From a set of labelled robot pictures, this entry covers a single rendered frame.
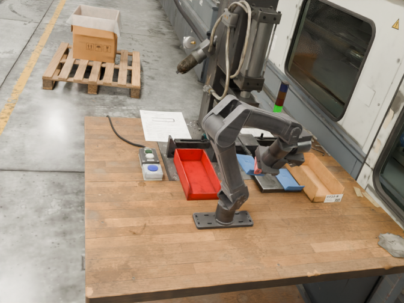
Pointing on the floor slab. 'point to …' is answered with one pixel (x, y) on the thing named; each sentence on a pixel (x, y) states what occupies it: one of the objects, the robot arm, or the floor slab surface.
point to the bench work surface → (219, 234)
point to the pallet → (49, 78)
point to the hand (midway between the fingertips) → (256, 171)
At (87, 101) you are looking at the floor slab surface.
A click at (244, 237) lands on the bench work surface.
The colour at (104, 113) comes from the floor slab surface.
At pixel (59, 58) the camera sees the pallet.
